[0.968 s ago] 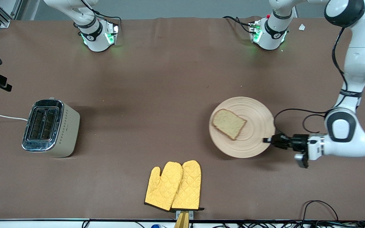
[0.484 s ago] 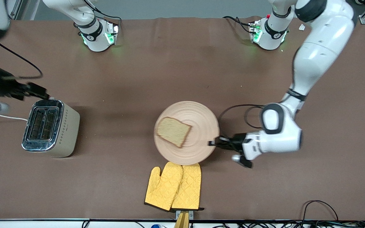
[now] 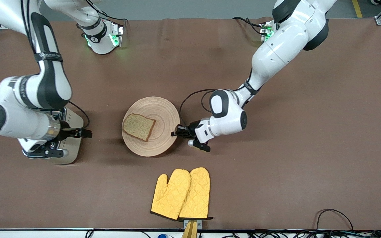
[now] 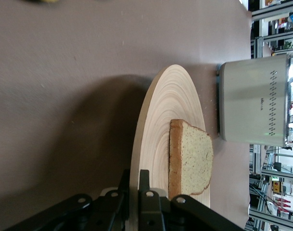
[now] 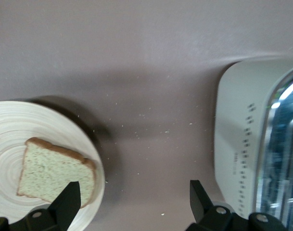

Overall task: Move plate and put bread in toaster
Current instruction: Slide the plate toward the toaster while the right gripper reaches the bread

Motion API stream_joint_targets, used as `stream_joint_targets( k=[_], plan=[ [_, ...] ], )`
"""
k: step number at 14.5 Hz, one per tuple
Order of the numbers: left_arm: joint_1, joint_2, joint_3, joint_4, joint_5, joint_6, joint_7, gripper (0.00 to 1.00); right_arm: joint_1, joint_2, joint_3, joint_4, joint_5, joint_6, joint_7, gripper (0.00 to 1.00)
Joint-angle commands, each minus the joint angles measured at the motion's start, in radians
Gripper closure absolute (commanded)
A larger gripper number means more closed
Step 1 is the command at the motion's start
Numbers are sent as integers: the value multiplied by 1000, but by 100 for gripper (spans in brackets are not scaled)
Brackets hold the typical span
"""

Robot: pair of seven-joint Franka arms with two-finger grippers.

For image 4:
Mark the cream and chrome toaster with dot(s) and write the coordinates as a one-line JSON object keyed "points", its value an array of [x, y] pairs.
{"points": [[245, 101]]}

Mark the slice of seeded bread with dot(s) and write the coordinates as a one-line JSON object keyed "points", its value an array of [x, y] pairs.
{"points": [[194, 156]]}

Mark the yellow quilted oven mitt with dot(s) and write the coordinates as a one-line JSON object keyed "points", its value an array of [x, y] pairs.
{"points": [[47, 1]]}

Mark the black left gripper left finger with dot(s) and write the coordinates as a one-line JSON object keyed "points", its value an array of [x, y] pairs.
{"points": [[100, 214]]}

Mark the brown table mat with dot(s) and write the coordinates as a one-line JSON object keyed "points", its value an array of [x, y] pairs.
{"points": [[64, 60]]}

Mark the cluttered aluminium shelf rack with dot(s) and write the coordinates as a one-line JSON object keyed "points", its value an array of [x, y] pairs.
{"points": [[269, 36]]}

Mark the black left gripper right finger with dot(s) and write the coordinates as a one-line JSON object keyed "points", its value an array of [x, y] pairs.
{"points": [[156, 214]]}

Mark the round wooden plate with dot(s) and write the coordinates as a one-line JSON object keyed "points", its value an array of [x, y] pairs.
{"points": [[170, 96]]}

